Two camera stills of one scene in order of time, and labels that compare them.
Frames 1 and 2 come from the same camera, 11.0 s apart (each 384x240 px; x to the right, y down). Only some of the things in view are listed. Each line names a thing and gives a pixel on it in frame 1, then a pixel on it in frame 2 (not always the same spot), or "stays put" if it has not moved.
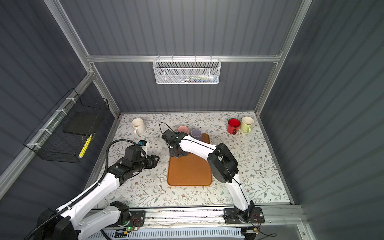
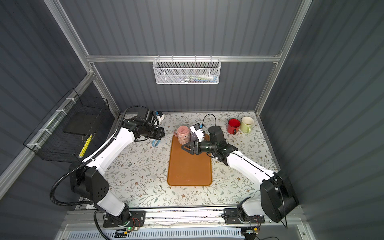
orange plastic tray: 191,170 stays put
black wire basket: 63,135 stays put
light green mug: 247,122 stays put
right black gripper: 171,153 to 197,149
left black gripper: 151,161 to 159,134
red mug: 233,125 stays put
